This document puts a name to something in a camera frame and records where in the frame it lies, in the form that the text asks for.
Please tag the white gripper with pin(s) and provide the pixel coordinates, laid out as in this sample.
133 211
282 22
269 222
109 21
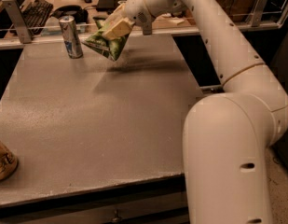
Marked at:
135 9

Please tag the green jalapeno chip bag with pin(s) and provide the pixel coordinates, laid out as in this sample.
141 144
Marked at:
111 49

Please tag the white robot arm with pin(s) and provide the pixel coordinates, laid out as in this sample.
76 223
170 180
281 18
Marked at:
225 134

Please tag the silver blue redbull can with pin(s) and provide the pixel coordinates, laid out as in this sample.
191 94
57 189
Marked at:
70 36

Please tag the tan can at left edge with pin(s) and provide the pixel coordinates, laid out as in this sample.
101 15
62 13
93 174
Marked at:
8 162

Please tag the black laptop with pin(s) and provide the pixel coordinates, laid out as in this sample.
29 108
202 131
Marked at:
105 5

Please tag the black headphones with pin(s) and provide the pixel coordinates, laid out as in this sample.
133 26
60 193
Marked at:
79 13

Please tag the black keyboard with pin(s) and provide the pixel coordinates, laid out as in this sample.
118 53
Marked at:
36 15

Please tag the grey drawer cabinet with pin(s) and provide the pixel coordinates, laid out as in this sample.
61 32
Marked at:
160 201

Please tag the metal bracket middle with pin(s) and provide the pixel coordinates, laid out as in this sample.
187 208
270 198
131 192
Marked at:
146 31

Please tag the metal bracket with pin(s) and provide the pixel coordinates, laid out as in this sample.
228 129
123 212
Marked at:
146 31
14 12
257 12

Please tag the metal bracket left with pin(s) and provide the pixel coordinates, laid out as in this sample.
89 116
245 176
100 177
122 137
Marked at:
14 12

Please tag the metal bracket right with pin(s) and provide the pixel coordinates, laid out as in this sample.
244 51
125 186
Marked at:
257 12

